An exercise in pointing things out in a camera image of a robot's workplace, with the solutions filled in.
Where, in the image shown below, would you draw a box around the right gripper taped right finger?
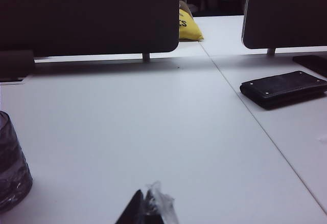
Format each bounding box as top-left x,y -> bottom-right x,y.
144,181 -> 180,224

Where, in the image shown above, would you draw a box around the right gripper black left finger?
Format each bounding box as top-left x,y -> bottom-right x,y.
114,189 -> 146,224

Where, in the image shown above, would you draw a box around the dark textured glass mug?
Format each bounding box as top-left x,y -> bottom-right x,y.
0,110 -> 34,213

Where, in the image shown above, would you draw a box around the black leather wallet with studs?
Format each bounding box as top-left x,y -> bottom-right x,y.
239,70 -> 327,110

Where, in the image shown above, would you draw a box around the yellow cloth bag black letters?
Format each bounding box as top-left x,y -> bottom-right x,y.
178,0 -> 205,41

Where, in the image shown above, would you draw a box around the long grey desk divider panel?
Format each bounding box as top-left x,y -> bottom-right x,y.
0,0 -> 180,58

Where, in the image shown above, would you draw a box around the flat black phone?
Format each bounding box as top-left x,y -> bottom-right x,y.
292,54 -> 327,78

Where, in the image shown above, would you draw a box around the short grey desk divider panel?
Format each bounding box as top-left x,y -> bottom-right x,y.
241,0 -> 327,50

